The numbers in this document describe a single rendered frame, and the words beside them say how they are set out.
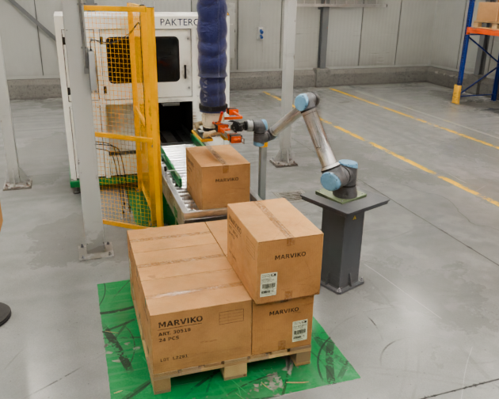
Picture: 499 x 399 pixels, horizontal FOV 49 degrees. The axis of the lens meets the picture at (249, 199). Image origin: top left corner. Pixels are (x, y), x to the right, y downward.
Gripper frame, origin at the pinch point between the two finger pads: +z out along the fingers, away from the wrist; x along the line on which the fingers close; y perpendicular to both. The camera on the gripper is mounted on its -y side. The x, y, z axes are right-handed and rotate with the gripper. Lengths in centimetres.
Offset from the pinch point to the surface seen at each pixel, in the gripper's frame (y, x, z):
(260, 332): -137, -93, 17
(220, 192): -4, -52, 3
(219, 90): 17.4, 25.8, -2.2
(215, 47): 16, 59, 1
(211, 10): 16, 85, 4
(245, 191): -5, -52, -18
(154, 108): 65, 4, 41
